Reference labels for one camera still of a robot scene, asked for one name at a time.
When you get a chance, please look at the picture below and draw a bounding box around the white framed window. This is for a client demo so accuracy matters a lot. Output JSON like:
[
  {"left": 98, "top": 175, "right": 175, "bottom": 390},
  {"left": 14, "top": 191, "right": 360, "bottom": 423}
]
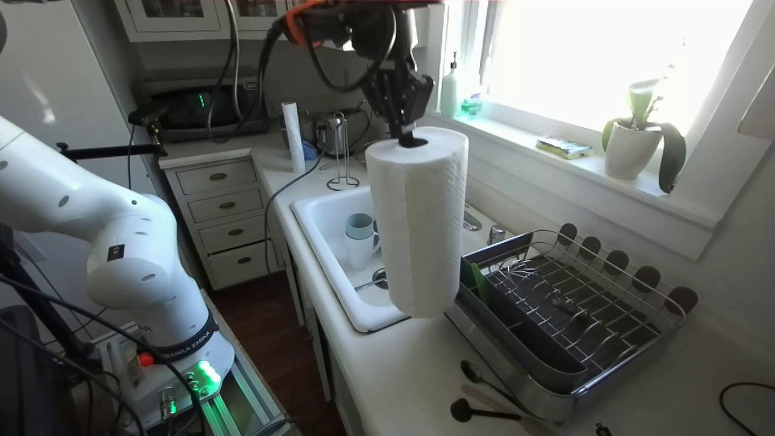
[{"left": 425, "top": 0, "right": 775, "bottom": 233}]

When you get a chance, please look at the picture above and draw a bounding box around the white paper towel roll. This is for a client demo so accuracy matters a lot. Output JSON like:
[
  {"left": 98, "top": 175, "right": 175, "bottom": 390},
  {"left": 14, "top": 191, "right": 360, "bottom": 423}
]
[{"left": 364, "top": 123, "right": 471, "bottom": 319}]

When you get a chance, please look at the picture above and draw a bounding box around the black cable loop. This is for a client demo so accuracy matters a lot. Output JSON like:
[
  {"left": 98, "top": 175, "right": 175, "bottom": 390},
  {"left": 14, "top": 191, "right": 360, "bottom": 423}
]
[{"left": 716, "top": 380, "right": 775, "bottom": 436}]

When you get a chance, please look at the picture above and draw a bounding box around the white drawer cabinet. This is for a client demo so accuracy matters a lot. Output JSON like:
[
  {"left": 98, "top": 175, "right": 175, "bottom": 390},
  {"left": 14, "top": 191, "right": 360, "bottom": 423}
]
[{"left": 158, "top": 144, "right": 285, "bottom": 290}]

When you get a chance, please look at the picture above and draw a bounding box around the black power cable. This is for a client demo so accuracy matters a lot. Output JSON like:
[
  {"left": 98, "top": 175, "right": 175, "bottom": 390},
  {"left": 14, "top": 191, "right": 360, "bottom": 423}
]
[{"left": 262, "top": 155, "right": 324, "bottom": 276}]

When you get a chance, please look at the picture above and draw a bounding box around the white kitchen sink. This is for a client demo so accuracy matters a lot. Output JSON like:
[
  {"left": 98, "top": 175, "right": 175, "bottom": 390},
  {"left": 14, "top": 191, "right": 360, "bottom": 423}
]
[{"left": 287, "top": 185, "right": 517, "bottom": 336}]

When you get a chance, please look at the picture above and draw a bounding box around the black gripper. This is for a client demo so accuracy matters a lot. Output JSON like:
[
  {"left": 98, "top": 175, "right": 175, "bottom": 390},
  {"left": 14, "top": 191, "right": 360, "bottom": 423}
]
[{"left": 353, "top": 6, "right": 436, "bottom": 150}]

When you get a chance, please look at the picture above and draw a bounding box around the teal glass item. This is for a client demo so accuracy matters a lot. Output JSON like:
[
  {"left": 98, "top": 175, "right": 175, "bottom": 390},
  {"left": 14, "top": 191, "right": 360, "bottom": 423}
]
[{"left": 457, "top": 86, "right": 487, "bottom": 122}]

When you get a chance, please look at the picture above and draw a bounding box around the thin nearly empty towel roll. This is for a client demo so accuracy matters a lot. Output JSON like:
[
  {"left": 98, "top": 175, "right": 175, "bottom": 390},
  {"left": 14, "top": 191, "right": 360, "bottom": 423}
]
[{"left": 278, "top": 100, "right": 309, "bottom": 178}]

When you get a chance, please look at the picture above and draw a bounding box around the pale green soap bottle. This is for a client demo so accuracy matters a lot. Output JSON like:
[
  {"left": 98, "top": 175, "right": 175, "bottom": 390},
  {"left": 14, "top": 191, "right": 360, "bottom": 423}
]
[{"left": 439, "top": 52, "right": 462, "bottom": 119}]

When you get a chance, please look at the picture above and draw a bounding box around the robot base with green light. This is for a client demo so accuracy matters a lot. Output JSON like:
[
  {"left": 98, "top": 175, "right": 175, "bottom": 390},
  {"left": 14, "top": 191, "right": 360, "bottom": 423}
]
[{"left": 95, "top": 323, "right": 299, "bottom": 436}]

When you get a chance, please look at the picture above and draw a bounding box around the black microwave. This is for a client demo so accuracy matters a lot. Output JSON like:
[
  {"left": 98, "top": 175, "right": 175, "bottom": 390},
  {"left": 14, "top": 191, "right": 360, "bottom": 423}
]
[{"left": 130, "top": 81, "right": 274, "bottom": 144}]

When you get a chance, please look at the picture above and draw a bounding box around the metal wire paper towel stand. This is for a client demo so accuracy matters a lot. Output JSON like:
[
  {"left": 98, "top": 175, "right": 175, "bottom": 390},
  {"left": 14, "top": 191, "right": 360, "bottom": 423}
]
[{"left": 324, "top": 112, "right": 364, "bottom": 193}]

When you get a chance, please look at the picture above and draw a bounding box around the green scrub pad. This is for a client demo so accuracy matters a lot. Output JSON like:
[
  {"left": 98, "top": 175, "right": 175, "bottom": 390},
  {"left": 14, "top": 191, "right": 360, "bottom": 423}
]
[{"left": 459, "top": 254, "right": 492, "bottom": 300}]

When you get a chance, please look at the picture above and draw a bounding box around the plant in white pot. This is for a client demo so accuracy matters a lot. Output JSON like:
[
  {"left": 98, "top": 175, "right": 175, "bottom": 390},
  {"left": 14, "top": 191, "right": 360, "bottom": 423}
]
[{"left": 601, "top": 77, "right": 689, "bottom": 196}]

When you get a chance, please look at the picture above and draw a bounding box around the green sponge on sill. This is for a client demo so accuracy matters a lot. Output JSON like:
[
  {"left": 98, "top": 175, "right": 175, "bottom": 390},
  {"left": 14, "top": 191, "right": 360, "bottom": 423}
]
[{"left": 533, "top": 136, "right": 590, "bottom": 163}]

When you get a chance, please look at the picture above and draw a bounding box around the metal dish rack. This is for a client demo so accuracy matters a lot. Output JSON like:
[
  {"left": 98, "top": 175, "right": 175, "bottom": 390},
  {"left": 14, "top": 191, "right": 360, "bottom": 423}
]
[{"left": 442, "top": 221, "right": 701, "bottom": 427}]

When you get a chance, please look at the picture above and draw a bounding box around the white mug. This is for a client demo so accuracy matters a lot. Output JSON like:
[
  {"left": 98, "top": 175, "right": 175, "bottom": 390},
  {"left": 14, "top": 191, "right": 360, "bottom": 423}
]
[{"left": 342, "top": 230, "right": 383, "bottom": 273}]

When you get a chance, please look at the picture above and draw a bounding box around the white sink base cabinet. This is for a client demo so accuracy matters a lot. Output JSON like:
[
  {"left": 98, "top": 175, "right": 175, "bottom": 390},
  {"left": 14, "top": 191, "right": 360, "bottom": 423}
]
[{"left": 274, "top": 233, "right": 383, "bottom": 436}]

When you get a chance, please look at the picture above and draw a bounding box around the teal cup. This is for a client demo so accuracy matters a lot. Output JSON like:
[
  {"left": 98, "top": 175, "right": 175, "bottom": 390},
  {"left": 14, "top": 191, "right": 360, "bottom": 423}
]
[{"left": 344, "top": 210, "right": 377, "bottom": 243}]

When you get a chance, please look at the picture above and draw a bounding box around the black measuring spoon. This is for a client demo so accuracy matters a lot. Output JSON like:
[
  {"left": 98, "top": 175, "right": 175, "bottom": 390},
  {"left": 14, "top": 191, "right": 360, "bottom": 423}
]
[
  {"left": 448, "top": 398, "right": 525, "bottom": 427},
  {"left": 457, "top": 359, "right": 517, "bottom": 408}
]

